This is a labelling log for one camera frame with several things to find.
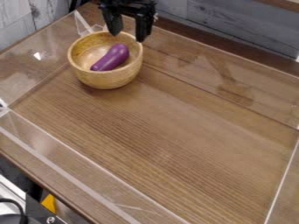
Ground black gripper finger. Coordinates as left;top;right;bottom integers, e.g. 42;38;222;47
102;7;125;36
135;12;155;43

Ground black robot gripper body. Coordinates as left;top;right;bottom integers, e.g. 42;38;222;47
99;0;157;20

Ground purple toy eggplant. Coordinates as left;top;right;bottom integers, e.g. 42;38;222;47
90;44;130;71

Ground light wooden bowl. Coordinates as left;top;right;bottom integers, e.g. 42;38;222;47
68;31;145;89

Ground clear acrylic tray walls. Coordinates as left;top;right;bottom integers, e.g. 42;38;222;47
0;4;299;224

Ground yellow tag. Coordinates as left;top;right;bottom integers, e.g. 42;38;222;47
42;194;56;214

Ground black base with screw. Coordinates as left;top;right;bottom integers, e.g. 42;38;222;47
26;198;91;224

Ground black cable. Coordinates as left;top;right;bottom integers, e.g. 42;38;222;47
0;198;30;224

